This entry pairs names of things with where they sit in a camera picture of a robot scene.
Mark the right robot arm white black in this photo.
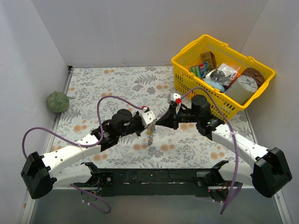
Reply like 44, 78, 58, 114
156, 93, 292, 198

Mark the green blue sponge pack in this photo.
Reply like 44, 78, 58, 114
189, 62, 210, 78

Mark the brown round disc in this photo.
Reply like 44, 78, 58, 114
241, 68, 265, 88

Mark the floral table mat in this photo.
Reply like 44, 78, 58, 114
46, 66, 263, 169

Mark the green felt ball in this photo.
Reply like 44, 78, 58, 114
46, 91, 69, 113

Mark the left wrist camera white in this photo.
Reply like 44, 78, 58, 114
139, 106, 157, 128

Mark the silver foil packet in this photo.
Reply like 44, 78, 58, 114
206, 63, 240, 86

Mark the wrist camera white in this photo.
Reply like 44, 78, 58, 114
167, 93, 182, 114
139, 106, 157, 128

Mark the metal disc keyring holder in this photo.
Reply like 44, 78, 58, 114
147, 123, 156, 146

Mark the light blue cloth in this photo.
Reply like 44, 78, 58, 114
204, 78, 225, 92

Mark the brown cardboard box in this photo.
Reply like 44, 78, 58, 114
200, 51, 217, 70

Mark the yellow plastic basket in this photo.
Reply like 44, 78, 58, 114
171, 34, 276, 119

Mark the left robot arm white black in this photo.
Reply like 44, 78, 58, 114
21, 108, 157, 199

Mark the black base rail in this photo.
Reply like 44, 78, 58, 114
74, 168, 228, 197

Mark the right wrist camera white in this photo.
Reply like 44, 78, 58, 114
167, 93, 182, 114

